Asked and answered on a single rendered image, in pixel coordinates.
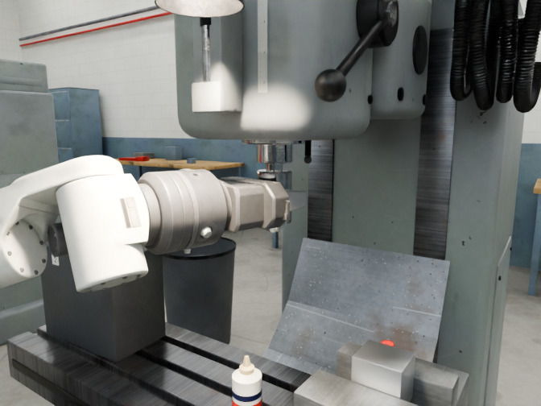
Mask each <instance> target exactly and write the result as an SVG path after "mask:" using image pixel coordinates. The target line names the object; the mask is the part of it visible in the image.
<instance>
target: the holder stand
mask: <svg viewBox="0 0 541 406"><path fill-rule="evenodd" d="M46 246H47V265H46V267H45V269H44V271H43V273H42V274H41V280H42V289H43V305H44V313H45V322H46V330H47V332H48V333H50V334H53V335H55V336H57V337H58V338H62V339H64V340H65V341H68V342H71V343H73V344H75V345H77V346H80V347H82V348H84V349H86V350H89V351H91V352H93V353H95V354H98V355H100V356H102V357H104V358H107V359H109V360H111V361H113V362H116V363H118V362H119V361H121V360H123V359H124V358H126V357H128V356H130V355H132V354H133V353H135V352H137V351H139V350H141V349H142V348H144V347H146V346H148V345H150V344H151V343H153V342H156V341H157V340H159V339H160V338H163V337H164V336H165V335H166V329H165V311H164V293H163V258H162V255H155V254H153V253H151V252H150V251H149V250H148V249H147V248H145V247H143V248H142V249H143V253H144V256H145V260H146V263H147V269H148V273H147V274H146V275H145V276H143V277H141V278H140V279H137V280H133V281H130V282H128V283H126V284H120V285H117V286H114V287H111V288H107V289H105V290H97V291H93V292H78V291H77V290H76V285H75V281H74V277H73V273H72V266H71V263H70V258H69V255H64V256H59V257H54V256H53V255H52V253H51V251H50V247H49V244H48V242H46Z"/></svg>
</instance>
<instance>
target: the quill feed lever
mask: <svg viewBox="0 0 541 406"><path fill-rule="evenodd" d="M356 17H357V30H358V34H359V36H360V40H359V41H358V42H357V44H356V45H355V46H354V47H353V49H352V50H351V51H350V52H349V54H348V55H347V56H346V57H345V58H344V59H343V60H342V61H341V63H340V64H339V65H338V67H337V68H336V69H333V68H330V69H326V70H324V71H323V72H321V73H320V74H319V75H318V76H317V78H316V80H315V92H316V95H317V96H318V97H319V98H320V99H321V100H323V101H325V102H335V101H337V100H339V99H340V98H341V97H342V96H343V95H344V93H345V91H346V86H347V83H346V79H345V77H346V75H347V74H348V73H349V71H350V70H351V69H352V67H353V66H354V65H355V64H356V63H357V61H358V60H359V59H360V57H361V56H362V54H363V53H364V52H365V50H366V49H367V48H381V47H388V46H390V45H391V44H392V42H393V41H394V39H395V37H396V35H397V32H398V27H399V4H398V0H357V13H356Z"/></svg>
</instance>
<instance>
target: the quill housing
mask: <svg viewBox="0 0 541 406"><path fill-rule="evenodd" d="M356 13H357V0H245V7H244V9H243V10H242V96H243V110H242V112H240V113H223V114H214V113H195V112H193V111H192V84H193V83H194V58H193V31H192V16H186V15H180V14H174V27H175V49H176V92H177V114H178V120H179V125H180V127H181V129H182V130H183V132H185V133H186V134H187V135H189V136H190V137H193V138H196V139H239V140H290V141H302V140H322V139H351V138H355V137H357V136H359V135H361V134H362V133H363V132H364V131H365V130H366V128H367V127H368V125H369V124H370V109H371V104H372V102H373V97H372V95H371V89H372V68H373V49H372V48H367V49H366V50H365V52H364V53H363V54H362V56H361V57H360V59H359V60H358V61H357V63H356V64H355V65H354V66H353V67H352V69H351V70H350V71H349V73H348V74H347V75H346V77H345V79H346V83H347V86H346V91H345V93H344V95H343V96H342V97H341V98H340V99H339V100H337V101H333V102H327V101H323V100H321V99H320V98H319V97H318V96H317V95H316V92H315V80H316V78H317V76H318V75H319V74H320V73H321V72H323V71H324V70H326V69H330V68H333V69H336V68H337V67H338V65H339V64H340V63H341V61H342V60H343V59H344V58H345V57H346V56H347V55H348V54H349V52H350V51H351V50H352V49H353V47H354V46H355V45H356V44H357V42H358V41H359V40H360V36H359V34H358V30H357V17H356Z"/></svg>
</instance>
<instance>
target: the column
mask: <svg viewBox="0 0 541 406"><path fill-rule="evenodd" d="M455 1H456V0H432V12H431V25H430V38H429V51H428V65H427V90H426V94H427V104H426V105H425V110H424V112H423V113H422V114H421V115H420V116H419V117H418V118H413V119H370V124H369V125H368V127H367V128H366V130H365V131H364V132H363V133H362V134H361V135H359V136H357V137H355V138H351V139H322V140H312V152H311V155H310V156H311V158H312V162H311V163H310V164H306V163H305V162H304V157H305V156H306V155H305V144H293V146H292V162H291V163H285V164H283V169H287V170H291V171H292V190H299V191H306V192H307V201H306V206H304V207H302V208H299V209H295V210H292V211H291V223H289V224H286V225H285V226H284V228H283V231H282V314H283V311H284V309H285V307H286V304H287V302H288V298H289V295H290V291H291V286H292V282H293V279H294V274H295V269H296V265H297V262H298V258H299V253H300V249H301V246H302V242H303V239H304V238H310V239H315V240H320V241H325V242H334V243H340V244H345V245H346V244H347V245H350V246H356V247H365V248H370V249H375V250H380V251H390V252H395V253H400V254H405V255H415V256H420V257H425V258H430V259H440V260H445V261H450V266H449V271H448V281H447V286H446V291H445V296H444V305H443V310H442V315H441V321H440V330H439V335H438V340H437V343H436V350H435V354H434V358H433V363H436V364H440V365H442V366H445V367H450V368H452V369H455V370H458V371H463V372H466V373H468V374H469V391H468V400H467V406H495V401H496V393H497V385H498V369H499V361H500V353H501V345H502V330H503V321H504V313H505V305H506V290H507V281H508V274H509V266H510V251H512V247H511V242H512V234H513V225H514V210H515V202H516V194H517V186H518V170H519V162H520V154H521V146H522V131H523V123H524V114H525V113H521V112H519V111H517V110H516V108H515V106H514V101H513V100H514V99H513V96H512V98H511V100H510V101H508V102H507V103H500V102H499V101H497V98H496V91H497V84H498V71H499V68H500V67H499V65H500V64H499V62H500V61H499V60H500V58H499V56H500V55H499V54H500V52H499V51H500V50H501V49H500V48H499V49H498V50H499V51H498V52H499V53H498V58H497V60H498V61H497V62H498V63H497V70H496V79H495V80H496V81H495V82H496V83H495V95H494V104H493V106H492V108H490V109H489V110H480V109H479V108H478V107H477V103H476V101H475V97H474V94H473V91H472V92H471V94H470V95H469V96H468V97H467V98H466V99H465V100H463V101H456V100H455V99H453V98H452V95H451V92H450V76H451V75H450V73H451V72H450V71H451V69H450V68H451V63H452V62H451V60H452V51H453V50H452V49H453V47H452V46H453V44H452V43H453V36H454V35H453V34H454V32H453V31H454V29H453V28H454V13H455V11H454V10H455Z"/></svg>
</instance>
